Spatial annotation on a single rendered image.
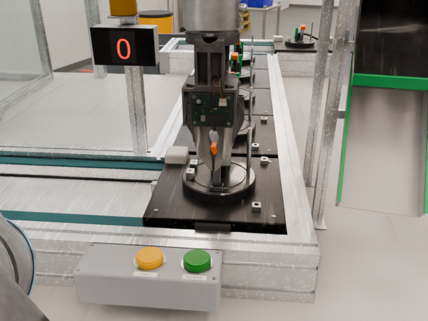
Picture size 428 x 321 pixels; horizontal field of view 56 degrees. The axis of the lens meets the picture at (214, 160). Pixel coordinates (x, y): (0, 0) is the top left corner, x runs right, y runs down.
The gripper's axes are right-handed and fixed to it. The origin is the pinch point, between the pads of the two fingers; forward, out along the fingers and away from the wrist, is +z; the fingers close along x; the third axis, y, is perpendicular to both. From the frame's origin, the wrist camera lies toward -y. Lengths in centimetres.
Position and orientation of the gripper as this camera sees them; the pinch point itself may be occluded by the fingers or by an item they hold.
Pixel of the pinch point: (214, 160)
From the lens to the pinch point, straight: 63.9
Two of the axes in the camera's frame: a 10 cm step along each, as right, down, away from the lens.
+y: -0.9, 4.6, -8.9
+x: 10.0, 0.4, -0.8
